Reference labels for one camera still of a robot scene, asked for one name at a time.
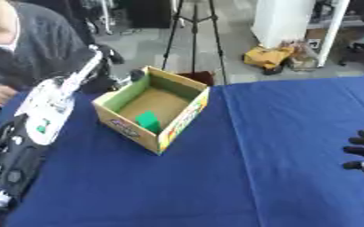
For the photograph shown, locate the dark red box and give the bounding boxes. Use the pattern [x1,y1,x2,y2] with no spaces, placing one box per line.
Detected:
[177,70,217,87]

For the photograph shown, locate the yellow bag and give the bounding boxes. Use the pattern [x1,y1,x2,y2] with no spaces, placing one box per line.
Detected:
[242,44,297,75]

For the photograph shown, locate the white cabinet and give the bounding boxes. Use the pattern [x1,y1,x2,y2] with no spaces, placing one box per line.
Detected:
[250,0,352,67]

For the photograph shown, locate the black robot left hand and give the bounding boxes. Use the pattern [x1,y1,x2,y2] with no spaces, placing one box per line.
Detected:
[79,43,146,95]

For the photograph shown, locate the green block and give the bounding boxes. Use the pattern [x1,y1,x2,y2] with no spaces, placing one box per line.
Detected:
[133,110,163,134]

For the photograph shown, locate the black tripod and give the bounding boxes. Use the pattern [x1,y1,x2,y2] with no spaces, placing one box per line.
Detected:
[160,0,229,86]

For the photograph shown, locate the person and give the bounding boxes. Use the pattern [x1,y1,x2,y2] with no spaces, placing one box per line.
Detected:
[0,0,97,108]

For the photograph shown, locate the tan cardboard box green inside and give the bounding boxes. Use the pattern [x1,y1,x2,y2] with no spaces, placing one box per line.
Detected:
[90,66,212,156]

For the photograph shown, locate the black chair base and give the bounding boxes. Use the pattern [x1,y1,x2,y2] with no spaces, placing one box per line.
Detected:
[337,42,364,67]

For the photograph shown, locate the person's hand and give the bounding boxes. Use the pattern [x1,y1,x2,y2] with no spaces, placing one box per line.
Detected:
[0,84,20,108]

